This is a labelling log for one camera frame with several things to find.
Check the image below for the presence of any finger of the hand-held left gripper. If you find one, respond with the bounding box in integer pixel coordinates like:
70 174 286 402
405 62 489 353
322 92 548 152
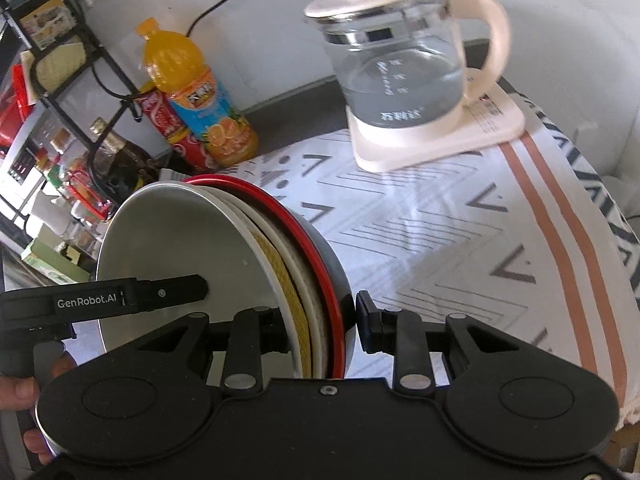
122 274 209 313

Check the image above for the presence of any pale green bowl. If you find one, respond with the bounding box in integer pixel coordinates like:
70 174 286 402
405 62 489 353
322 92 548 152
32 180 307 458

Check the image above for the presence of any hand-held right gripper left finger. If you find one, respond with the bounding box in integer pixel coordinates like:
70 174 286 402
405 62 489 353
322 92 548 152
135 307 293 396

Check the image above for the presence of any black wire rack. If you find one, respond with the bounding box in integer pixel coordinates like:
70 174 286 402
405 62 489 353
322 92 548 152
0 0 147 221

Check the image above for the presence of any green box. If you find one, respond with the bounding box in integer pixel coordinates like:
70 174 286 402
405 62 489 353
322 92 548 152
21 237 99 282

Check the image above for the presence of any cream kettle base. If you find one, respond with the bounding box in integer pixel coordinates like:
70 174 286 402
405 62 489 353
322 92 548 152
345 80 527 172

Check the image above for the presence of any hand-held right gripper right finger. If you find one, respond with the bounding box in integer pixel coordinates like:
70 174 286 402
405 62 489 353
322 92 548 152
355 290 506 396

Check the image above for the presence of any clear container red lid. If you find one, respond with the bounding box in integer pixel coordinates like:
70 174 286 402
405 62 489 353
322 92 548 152
64 169 112 222

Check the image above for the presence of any pale textured sponge pack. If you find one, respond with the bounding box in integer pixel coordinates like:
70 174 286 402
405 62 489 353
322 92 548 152
34 41 90 94

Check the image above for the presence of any person's left hand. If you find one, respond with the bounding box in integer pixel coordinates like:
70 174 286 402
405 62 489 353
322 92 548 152
0 354 77 467

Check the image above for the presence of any colourful printed box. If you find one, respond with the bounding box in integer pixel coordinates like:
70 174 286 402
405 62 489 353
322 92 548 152
19 0 79 50

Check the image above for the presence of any yellow patterned bowl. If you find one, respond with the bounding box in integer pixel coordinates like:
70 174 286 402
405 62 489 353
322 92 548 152
210 187 317 379

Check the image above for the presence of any glass kettle cream lid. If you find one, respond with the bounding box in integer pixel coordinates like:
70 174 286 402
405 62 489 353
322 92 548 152
304 0 512 131

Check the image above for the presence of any orange juice bottle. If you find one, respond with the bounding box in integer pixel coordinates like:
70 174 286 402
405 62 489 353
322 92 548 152
136 17 260 168

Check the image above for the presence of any patterned white cloth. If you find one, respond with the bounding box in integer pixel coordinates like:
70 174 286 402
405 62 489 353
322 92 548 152
235 87 640 423

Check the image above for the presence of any dark sauce bottle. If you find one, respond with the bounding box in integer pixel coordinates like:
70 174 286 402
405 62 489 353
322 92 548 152
89 117 162 197

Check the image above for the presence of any red plastic item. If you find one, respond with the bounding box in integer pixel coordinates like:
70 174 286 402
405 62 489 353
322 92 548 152
0 64 32 147

